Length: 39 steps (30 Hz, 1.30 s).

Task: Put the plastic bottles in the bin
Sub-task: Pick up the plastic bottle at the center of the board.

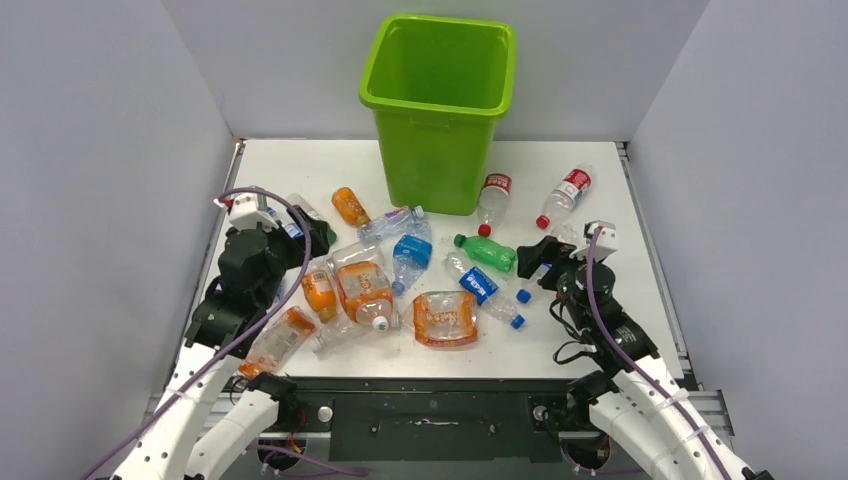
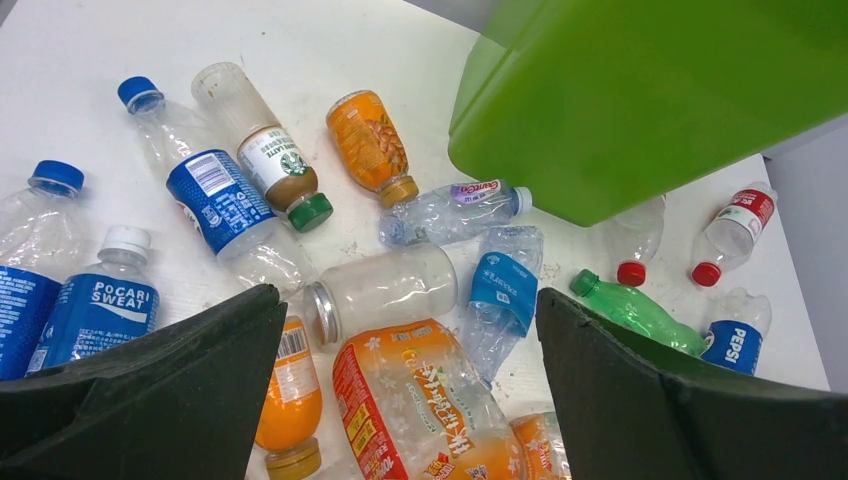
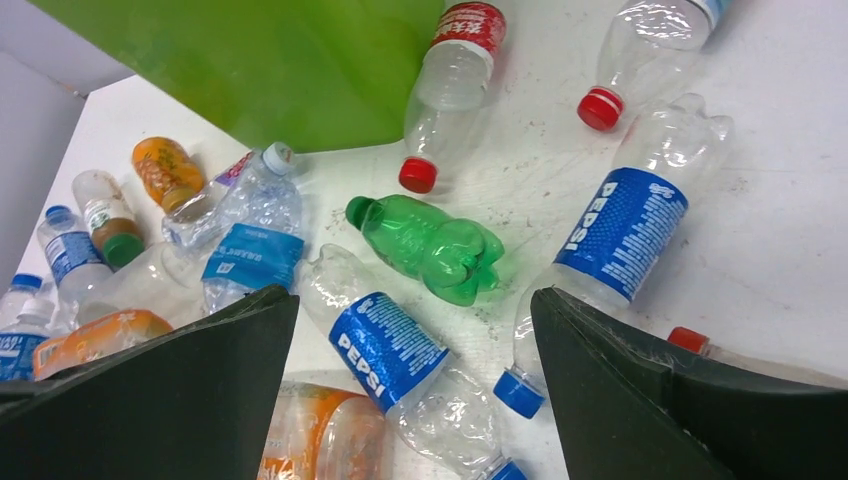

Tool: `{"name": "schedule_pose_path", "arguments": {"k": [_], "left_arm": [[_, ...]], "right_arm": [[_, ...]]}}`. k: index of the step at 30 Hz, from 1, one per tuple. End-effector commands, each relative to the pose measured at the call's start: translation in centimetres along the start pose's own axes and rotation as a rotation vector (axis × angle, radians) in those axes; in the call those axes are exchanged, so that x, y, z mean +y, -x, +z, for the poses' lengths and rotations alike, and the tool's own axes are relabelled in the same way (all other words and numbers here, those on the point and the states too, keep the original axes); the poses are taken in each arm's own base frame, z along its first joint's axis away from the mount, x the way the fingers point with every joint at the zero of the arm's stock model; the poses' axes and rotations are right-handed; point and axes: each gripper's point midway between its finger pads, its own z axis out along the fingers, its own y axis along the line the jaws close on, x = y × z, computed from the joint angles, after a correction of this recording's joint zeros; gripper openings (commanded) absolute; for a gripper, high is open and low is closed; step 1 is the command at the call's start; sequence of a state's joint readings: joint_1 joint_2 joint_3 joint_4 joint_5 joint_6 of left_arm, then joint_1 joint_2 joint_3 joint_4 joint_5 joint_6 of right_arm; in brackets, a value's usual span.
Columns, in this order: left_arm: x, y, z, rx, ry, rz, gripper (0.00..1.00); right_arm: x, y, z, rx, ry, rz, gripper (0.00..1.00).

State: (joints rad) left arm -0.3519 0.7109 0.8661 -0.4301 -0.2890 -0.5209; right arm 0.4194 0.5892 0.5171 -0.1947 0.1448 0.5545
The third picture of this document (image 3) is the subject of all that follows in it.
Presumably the large orange label bottle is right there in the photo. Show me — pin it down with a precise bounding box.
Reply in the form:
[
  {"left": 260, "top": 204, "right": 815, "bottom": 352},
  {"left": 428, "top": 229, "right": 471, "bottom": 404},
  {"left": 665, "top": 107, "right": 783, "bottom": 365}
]
[{"left": 33, "top": 309, "right": 173, "bottom": 381}]

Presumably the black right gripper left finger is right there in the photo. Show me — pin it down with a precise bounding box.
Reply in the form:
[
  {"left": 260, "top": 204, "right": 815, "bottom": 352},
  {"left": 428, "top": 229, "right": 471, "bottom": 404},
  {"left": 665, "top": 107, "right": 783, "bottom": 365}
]
[{"left": 1, "top": 285, "right": 299, "bottom": 479}]

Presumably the green plastic bottle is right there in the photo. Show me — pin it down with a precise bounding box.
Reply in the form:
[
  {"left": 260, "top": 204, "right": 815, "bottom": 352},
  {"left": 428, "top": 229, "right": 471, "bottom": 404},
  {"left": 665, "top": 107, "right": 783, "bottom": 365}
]
[{"left": 345, "top": 194, "right": 505, "bottom": 307}]

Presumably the Pepsi bottle blue label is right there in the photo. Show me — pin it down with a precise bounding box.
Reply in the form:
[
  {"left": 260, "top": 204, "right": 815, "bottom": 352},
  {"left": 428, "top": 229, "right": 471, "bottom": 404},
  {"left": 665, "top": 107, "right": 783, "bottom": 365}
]
[
  {"left": 493, "top": 93, "right": 734, "bottom": 419},
  {"left": 295, "top": 244, "right": 526, "bottom": 479}
]

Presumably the white cap blue label bottle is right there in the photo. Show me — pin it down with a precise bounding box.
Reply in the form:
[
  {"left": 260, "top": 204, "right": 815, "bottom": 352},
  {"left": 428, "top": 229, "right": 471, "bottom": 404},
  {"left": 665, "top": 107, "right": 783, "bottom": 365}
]
[{"left": 1, "top": 298, "right": 55, "bottom": 382}]

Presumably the coffee bottle green cap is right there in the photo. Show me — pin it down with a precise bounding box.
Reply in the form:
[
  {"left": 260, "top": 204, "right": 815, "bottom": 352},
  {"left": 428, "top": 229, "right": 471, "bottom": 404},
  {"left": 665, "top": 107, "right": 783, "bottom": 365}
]
[{"left": 72, "top": 170, "right": 145, "bottom": 270}]

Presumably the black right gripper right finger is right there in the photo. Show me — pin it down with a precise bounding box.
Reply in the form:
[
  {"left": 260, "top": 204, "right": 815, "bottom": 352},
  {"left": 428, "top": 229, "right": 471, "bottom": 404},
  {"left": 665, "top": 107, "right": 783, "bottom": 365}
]
[{"left": 531, "top": 287, "right": 847, "bottom": 479}]

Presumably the green plastic bin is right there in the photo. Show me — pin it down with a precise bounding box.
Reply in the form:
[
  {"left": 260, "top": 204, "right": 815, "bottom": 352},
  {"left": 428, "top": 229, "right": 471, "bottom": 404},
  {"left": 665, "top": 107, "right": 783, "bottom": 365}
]
[{"left": 39, "top": 0, "right": 444, "bottom": 153}]

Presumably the red label bottle near bin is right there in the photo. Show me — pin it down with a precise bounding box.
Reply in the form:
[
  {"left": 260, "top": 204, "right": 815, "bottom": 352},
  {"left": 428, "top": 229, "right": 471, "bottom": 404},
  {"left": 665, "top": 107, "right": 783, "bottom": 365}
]
[{"left": 398, "top": 1, "right": 507, "bottom": 194}]

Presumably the clear bottle red cap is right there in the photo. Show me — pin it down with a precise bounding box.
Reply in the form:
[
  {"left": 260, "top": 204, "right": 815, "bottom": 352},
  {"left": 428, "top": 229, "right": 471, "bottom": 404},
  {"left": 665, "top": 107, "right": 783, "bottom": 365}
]
[{"left": 667, "top": 326, "right": 847, "bottom": 390}]

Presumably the crushed orange label bottle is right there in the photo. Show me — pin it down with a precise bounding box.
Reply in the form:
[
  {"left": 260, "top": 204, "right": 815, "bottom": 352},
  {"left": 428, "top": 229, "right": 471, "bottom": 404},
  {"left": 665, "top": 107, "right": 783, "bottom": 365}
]
[{"left": 257, "top": 380, "right": 387, "bottom": 479}]

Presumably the crushed light blue label bottle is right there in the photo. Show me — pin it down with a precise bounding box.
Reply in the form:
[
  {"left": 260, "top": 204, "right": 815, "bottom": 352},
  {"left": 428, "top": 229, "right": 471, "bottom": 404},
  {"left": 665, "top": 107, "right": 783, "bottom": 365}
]
[{"left": 201, "top": 142, "right": 305, "bottom": 313}]

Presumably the blue cap water bottle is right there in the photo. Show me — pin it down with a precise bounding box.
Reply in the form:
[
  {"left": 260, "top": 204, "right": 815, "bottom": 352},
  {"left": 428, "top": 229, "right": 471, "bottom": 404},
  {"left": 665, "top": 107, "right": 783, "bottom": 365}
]
[{"left": 0, "top": 273, "right": 43, "bottom": 328}]

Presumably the small orange juice bottle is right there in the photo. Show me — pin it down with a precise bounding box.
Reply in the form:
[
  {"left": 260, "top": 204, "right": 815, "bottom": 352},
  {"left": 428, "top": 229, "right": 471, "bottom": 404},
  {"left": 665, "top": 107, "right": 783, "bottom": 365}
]
[{"left": 131, "top": 137, "right": 206, "bottom": 214}]

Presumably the clear jar silver lid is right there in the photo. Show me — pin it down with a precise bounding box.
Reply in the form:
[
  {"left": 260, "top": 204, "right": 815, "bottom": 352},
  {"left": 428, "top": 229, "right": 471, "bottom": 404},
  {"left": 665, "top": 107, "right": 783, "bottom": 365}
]
[{"left": 75, "top": 242, "right": 206, "bottom": 328}]

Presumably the crushed purple label clear bottle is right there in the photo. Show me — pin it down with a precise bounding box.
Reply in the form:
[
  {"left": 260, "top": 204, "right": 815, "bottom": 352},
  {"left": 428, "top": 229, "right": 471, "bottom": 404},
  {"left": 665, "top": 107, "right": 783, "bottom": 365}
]
[{"left": 161, "top": 148, "right": 261, "bottom": 251}]

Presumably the blue label water bottle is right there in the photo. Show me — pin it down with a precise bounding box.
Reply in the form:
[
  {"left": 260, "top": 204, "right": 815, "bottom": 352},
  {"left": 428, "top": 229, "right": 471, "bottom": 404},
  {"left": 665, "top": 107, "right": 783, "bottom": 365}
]
[{"left": 36, "top": 205, "right": 113, "bottom": 313}]

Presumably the red label bottle far right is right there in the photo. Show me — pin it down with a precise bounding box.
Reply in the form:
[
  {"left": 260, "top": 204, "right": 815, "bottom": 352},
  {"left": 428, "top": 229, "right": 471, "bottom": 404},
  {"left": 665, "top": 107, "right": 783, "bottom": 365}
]
[{"left": 577, "top": 0, "right": 731, "bottom": 132}]

